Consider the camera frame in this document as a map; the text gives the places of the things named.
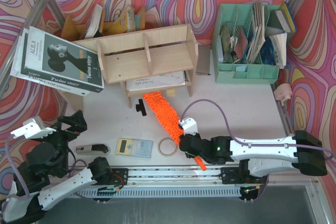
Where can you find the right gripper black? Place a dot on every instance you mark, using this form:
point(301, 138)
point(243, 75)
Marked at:
point(185, 146)

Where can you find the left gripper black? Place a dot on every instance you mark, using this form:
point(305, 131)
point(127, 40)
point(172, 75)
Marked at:
point(66, 131)

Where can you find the orange microfiber duster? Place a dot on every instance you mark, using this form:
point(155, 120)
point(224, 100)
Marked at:
point(165, 115)

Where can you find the beige and blue calculator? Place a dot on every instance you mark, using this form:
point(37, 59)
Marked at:
point(134, 147)

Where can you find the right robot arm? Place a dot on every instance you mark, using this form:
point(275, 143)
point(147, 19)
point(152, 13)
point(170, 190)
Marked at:
point(302, 151)

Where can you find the wooden bookshelf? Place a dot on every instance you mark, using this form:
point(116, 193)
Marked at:
point(146, 53)

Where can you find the clear tape roll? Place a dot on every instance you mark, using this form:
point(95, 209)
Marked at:
point(167, 147)

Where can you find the yellow sticky note pad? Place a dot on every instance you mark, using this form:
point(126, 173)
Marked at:
point(170, 92)

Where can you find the Twins story book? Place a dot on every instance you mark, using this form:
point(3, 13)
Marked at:
point(54, 59)

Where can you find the black binder clip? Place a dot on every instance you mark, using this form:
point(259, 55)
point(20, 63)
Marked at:
point(140, 107)

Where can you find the white Chokladfabriken book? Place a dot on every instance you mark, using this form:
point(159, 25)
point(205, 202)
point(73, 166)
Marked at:
point(16, 72)

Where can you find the spiral notebook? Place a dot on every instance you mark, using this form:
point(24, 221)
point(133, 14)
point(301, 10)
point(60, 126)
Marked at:
point(161, 81)

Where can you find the pink piggy figurine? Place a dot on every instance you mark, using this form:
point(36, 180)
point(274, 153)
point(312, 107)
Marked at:
point(283, 93)

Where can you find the mint green desk organizer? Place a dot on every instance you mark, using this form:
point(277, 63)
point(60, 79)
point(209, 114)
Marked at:
point(236, 44)

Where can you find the yellow file rack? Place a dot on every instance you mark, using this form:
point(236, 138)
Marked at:
point(127, 22)

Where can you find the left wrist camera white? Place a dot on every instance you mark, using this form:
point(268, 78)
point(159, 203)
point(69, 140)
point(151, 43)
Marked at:
point(31, 129)

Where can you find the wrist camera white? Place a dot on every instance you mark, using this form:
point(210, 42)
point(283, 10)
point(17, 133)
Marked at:
point(189, 126)
point(31, 129)

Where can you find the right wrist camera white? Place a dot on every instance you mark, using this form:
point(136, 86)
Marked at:
point(189, 126)

